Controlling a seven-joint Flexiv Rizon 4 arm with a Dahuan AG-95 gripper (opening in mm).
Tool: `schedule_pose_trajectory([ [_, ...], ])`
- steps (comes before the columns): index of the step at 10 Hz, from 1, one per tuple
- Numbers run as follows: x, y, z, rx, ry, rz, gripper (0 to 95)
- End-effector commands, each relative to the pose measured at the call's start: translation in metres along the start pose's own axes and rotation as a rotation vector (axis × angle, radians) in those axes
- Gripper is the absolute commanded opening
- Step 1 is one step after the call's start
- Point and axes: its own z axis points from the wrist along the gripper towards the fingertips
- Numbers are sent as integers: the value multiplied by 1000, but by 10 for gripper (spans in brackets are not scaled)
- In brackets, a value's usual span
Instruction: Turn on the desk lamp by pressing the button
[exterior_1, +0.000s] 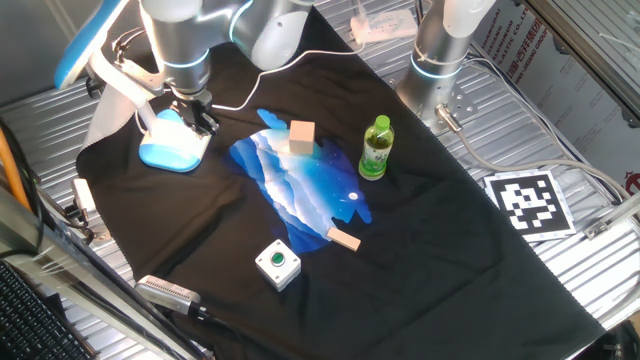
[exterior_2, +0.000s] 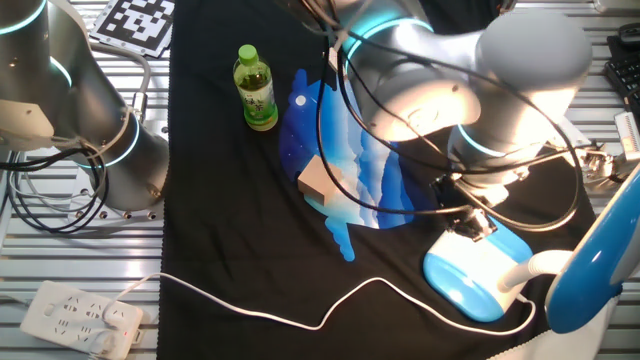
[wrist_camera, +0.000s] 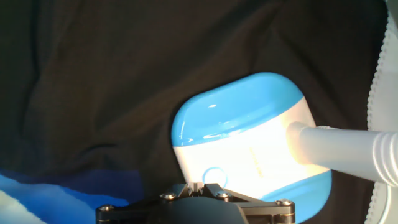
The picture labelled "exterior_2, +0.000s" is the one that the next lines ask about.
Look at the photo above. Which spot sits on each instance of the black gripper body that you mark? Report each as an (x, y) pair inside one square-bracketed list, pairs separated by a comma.
[(455, 200)]

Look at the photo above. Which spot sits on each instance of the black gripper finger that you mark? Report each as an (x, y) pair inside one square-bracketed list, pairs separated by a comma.
[(462, 230), (485, 222)]

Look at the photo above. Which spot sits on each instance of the blue and white desk lamp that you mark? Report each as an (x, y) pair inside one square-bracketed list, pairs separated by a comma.
[(465, 280)]

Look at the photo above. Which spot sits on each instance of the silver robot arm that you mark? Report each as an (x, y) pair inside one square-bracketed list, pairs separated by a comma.
[(525, 60)]

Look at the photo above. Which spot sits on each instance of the wooden cube block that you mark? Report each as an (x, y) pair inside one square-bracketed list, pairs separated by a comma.
[(315, 182)]

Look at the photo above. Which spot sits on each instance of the light grey cloth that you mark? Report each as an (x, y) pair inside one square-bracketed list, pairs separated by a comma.
[(565, 347)]

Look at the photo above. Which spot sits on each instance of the black keyboard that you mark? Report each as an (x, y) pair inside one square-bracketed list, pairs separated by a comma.
[(625, 77)]

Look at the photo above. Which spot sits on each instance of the black cloth with blue print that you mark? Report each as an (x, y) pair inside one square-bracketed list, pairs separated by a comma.
[(240, 240)]

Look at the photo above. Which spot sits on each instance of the green tea bottle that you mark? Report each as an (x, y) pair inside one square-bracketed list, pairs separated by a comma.
[(255, 95)]

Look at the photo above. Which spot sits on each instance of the black computer mouse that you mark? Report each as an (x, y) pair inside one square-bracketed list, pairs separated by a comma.
[(629, 34)]

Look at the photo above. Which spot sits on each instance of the black white fiducial marker board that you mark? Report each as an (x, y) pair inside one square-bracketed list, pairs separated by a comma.
[(135, 22)]

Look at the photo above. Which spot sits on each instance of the white power plug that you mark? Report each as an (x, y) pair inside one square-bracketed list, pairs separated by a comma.
[(104, 343)]

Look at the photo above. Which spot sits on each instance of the white power strip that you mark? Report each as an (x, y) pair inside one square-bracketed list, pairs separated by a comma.
[(65, 315)]

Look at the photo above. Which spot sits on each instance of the silver finned camera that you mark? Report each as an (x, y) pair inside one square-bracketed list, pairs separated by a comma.
[(629, 135)]

